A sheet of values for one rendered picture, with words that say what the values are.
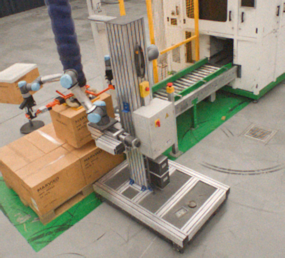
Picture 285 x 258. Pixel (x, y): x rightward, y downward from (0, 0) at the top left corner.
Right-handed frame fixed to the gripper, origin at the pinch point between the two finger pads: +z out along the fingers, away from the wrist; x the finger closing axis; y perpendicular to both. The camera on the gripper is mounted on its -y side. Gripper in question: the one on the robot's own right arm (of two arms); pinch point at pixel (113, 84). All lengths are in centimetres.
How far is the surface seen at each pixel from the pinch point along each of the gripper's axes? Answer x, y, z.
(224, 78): 28, -202, 64
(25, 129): -210, 22, 120
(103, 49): -110, -87, 2
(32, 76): -195, -8, 33
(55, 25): -21, 43, -75
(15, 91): -181, 31, 40
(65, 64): -22, 41, -35
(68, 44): -16, 37, -55
